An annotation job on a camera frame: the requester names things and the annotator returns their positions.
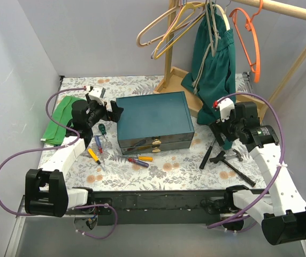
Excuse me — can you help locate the green stubby screwdriver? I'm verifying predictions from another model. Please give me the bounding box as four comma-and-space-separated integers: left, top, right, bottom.
98, 123, 106, 137

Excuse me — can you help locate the yellow black screwdriver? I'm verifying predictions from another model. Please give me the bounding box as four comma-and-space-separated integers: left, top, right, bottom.
87, 148, 105, 171

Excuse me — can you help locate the teal drawer box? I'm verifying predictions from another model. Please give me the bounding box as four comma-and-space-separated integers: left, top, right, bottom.
116, 92, 195, 155

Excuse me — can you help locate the orange yellow screwdriver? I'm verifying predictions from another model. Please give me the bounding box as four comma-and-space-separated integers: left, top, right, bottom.
137, 156, 153, 162

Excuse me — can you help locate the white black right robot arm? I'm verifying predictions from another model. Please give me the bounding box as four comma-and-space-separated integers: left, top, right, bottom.
211, 98, 306, 245

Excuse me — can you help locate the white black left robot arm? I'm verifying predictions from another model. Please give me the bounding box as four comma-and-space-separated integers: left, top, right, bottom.
25, 100, 124, 217

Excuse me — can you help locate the floral table mat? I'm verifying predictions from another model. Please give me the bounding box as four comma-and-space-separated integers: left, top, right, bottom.
34, 73, 267, 192

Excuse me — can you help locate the black claw hammer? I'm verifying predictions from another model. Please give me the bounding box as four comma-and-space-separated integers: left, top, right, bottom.
220, 149, 257, 187

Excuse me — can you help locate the hammer with black grip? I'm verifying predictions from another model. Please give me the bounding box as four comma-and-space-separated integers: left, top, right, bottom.
199, 138, 216, 170

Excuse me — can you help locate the green folded cloth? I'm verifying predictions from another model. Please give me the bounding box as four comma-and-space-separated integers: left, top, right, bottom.
41, 96, 80, 146

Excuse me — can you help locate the gold drawer knob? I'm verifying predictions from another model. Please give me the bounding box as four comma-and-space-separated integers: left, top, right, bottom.
152, 139, 161, 153

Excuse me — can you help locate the wooden clothes rack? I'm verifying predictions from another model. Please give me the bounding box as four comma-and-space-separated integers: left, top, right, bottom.
152, 0, 306, 124

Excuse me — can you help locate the beige wooden hanger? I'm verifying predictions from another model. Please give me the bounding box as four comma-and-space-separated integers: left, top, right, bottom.
136, 2, 196, 48

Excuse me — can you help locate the orange plastic hanger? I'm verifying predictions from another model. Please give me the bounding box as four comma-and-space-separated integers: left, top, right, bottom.
228, 0, 265, 83

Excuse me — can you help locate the cream white hanger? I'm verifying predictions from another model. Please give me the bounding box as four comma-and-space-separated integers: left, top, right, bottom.
213, 4, 231, 31

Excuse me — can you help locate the lilac thin hanger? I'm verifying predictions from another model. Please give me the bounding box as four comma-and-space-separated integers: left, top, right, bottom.
150, 1, 195, 60

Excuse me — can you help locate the yellow hanger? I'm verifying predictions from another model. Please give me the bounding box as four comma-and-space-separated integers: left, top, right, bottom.
168, 1, 207, 50

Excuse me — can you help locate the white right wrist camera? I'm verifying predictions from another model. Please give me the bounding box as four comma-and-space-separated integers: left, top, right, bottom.
213, 98, 235, 122

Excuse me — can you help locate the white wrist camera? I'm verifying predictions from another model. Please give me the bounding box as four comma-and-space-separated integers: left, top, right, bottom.
85, 86, 105, 105
213, 98, 235, 122

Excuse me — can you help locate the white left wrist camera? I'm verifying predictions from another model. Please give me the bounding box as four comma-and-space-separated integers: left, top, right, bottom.
85, 86, 105, 105

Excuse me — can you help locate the dark green drawstring bag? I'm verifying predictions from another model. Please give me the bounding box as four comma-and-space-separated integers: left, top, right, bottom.
181, 2, 237, 126

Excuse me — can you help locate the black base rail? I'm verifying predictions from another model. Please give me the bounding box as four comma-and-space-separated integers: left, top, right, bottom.
70, 188, 250, 228

